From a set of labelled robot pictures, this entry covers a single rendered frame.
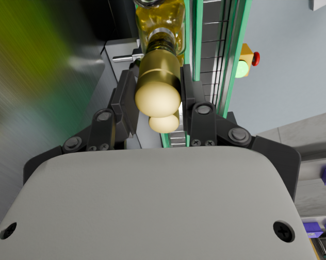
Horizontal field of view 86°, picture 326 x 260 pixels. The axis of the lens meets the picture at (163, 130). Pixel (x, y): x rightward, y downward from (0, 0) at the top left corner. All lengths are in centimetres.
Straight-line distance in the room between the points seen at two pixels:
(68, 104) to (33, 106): 5
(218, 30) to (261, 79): 54
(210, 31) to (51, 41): 31
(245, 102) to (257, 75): 16
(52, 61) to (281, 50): 82
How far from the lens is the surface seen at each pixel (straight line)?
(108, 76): 46
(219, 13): 44
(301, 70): 101
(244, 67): 54
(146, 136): 66
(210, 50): 46
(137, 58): 36
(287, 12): 84
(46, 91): 22
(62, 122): 24
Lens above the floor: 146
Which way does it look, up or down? 41 degrees down
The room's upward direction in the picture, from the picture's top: 178 degrees counter-clockwise
